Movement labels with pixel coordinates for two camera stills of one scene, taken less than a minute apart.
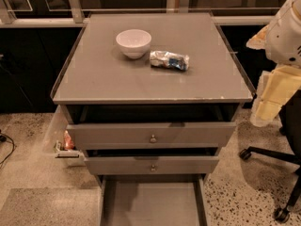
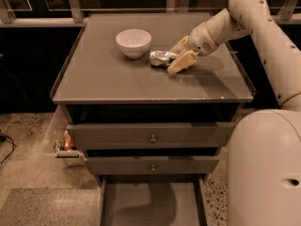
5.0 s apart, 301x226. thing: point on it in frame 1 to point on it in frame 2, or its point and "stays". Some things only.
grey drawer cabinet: x=150 y=99 stays
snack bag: x=166 y=58 stays
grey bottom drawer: x=153 y=200 stays
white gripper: x=284 y=38 to x=199 y=40
